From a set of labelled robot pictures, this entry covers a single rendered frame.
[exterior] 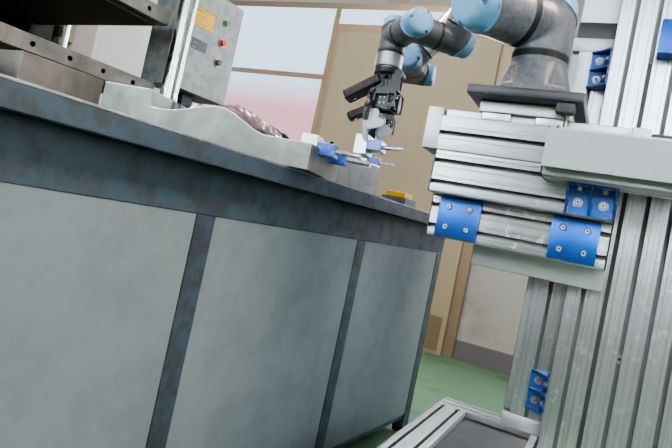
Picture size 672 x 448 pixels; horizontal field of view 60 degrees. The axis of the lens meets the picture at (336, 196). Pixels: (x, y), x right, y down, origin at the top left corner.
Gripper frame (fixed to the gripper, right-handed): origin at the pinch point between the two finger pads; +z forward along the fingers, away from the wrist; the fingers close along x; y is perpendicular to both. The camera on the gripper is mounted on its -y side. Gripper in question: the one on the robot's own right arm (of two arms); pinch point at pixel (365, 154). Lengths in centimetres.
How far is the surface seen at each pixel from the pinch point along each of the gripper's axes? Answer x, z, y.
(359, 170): -36.6, 9.1, 7.9
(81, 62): -48, -7, -79
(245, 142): -80, 12, -6
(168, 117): -81, 9, -25
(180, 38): -21, -25, -65
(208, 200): -93, 25, -5
